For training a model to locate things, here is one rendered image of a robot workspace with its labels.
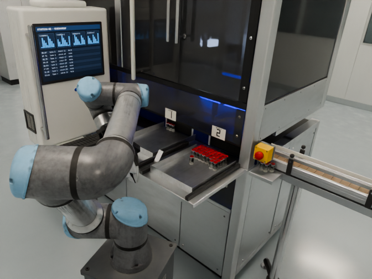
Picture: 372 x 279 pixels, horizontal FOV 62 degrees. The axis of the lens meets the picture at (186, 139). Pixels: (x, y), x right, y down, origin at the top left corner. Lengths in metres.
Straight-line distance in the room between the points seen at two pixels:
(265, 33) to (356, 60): 4.71
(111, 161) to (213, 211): 1.23
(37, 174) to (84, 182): 0.09
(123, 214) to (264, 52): 0.86
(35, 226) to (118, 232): 1.67
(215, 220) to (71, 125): 1.02
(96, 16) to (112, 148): 1.35
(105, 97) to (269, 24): 0.73
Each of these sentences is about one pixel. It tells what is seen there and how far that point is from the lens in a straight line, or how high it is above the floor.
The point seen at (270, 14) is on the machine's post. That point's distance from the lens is 1.38.
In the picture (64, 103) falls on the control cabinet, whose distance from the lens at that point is 1.94.
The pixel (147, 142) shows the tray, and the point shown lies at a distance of 1.78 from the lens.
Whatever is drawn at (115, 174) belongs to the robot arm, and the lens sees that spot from 0.69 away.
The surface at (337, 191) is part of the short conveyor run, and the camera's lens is 1.56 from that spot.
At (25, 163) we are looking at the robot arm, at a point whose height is 1.34.
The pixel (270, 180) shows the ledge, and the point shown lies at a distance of 1.54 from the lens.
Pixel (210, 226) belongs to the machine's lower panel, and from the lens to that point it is 1.93.
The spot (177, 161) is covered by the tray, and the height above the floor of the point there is 0.88.
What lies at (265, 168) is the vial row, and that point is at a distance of 1.58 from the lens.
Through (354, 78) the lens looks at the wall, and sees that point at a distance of 6.08.
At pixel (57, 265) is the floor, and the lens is 2.36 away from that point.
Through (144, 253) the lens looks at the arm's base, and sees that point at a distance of 1.15.
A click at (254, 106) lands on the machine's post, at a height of 1.21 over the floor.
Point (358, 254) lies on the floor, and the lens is 2.74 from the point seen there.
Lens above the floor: 1.67
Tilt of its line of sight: 26 degrees down
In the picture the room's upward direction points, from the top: 3 degrees clockwise
